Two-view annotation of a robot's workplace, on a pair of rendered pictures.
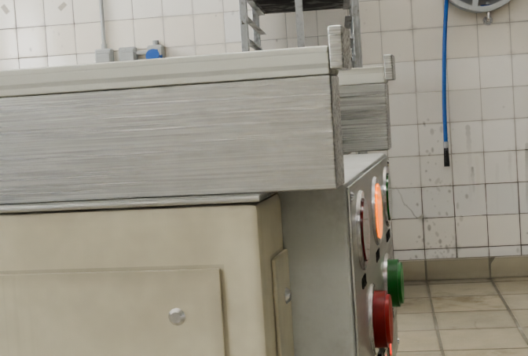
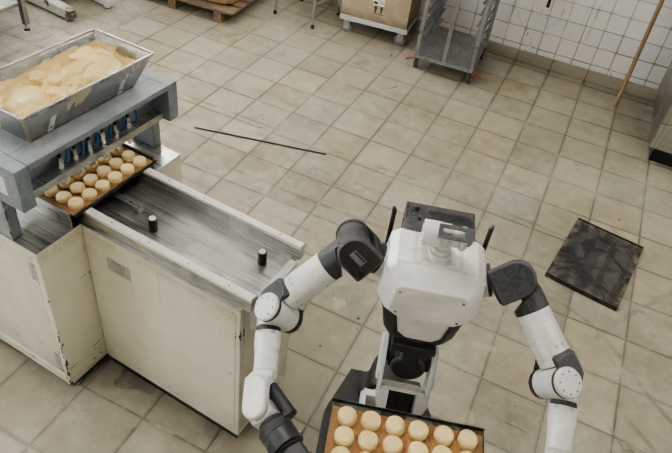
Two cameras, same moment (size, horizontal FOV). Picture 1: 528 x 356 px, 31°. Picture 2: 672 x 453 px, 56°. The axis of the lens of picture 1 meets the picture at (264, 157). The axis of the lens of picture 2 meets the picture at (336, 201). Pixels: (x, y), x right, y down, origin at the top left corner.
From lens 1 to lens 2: 1.81 m
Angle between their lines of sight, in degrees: 38
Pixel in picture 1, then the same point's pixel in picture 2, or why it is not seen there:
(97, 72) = (224, 288)
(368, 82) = (297, 249)
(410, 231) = (516, 32)
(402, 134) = not seen: outside the picture
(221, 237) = (236, 312)
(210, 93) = (237, 297)
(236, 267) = (237, 315)
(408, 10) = not seen: outside the picture
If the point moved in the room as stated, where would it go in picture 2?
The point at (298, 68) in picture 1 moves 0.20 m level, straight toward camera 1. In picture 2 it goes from (247, 301) to (216, 349)
